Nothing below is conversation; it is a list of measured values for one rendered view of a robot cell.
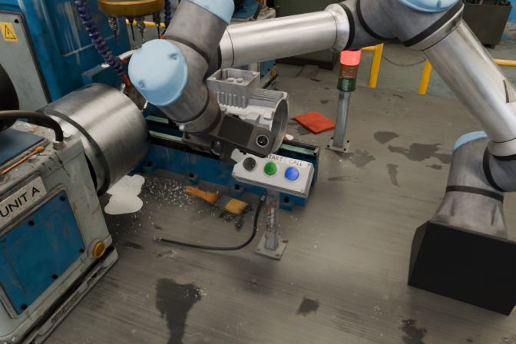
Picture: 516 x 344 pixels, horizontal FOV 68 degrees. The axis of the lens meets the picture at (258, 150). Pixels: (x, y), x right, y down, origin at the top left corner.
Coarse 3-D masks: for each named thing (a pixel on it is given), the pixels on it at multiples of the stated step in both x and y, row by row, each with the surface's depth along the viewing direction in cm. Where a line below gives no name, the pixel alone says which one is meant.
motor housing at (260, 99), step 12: (252, 96) 105; (264, 96) 104; (276, 96) 104; (228, 108) 106; (240, 108) 105; (252, 108) 105; (264, 108) 104; (276, 108) 116; (288, 108) 116; (264, 120) 103; (276, 120) 117; (276, 132) 117; (276, 144) 115
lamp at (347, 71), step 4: (340, 64) 123; (344, 64) 121; (356, 64) 121; (340, 68) 124; (344, 68) 122; (348, 68) 121; (352, 68) 121; (356, 68) 122; (340, 72) 124; (344, 72) 123; (348, 72) 122; (352, 72) 122; (356, 72) 123; (340, 76) 124; (344, 76) 123; (348, 76) 123; (352, 76) 123; (356, 76) 124
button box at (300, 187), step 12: (252, 156) 85; (276, 156) 84; (240, 168) 85; (300, 168) 82; (312, 168) 82; (240, 180) 88; (252, 180) 84; (264, 180) 83; (276, 180) 82; (288, 180) 81; (300, 180) 81; (288, 192) 84; (300, 192) 80
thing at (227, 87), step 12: (216, 72) 109; (228, 72) 113; (240, 72) 111; (252, 72) 110; (216, 84) 105; (228, 84) 103; (240, 84) 102; (252, 84) 105; (216, 96) 107; (228, 96) 105; (240, 96) 104
